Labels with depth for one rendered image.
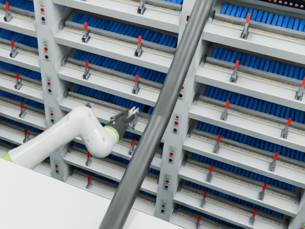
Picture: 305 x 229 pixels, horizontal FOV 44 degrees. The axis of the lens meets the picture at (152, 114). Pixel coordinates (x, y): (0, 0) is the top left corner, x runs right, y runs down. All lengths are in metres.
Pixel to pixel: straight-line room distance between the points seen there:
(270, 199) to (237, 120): 0.47
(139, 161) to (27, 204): 0.15
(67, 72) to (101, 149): 0.56
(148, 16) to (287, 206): 1.11
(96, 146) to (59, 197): 1.06
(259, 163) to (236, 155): 0.11
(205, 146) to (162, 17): 0.65
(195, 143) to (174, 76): 1.37
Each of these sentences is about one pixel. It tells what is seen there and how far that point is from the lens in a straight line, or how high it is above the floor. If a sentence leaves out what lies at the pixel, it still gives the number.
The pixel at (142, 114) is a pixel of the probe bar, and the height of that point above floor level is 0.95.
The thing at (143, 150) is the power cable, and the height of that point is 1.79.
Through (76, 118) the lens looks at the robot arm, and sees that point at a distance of 1.53.
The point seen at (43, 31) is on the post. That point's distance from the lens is 1.90.
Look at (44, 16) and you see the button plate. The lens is 1.86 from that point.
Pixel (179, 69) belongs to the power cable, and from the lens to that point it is 0.49.
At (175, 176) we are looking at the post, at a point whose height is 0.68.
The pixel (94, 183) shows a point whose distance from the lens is 2.41.
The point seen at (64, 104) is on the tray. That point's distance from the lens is 2.07.
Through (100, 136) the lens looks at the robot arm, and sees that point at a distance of 1.54.
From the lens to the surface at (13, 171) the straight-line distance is 0.53.
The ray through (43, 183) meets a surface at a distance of 0.51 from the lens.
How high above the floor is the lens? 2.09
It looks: 36 degrees down
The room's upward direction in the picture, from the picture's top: 6 degrees clockwise
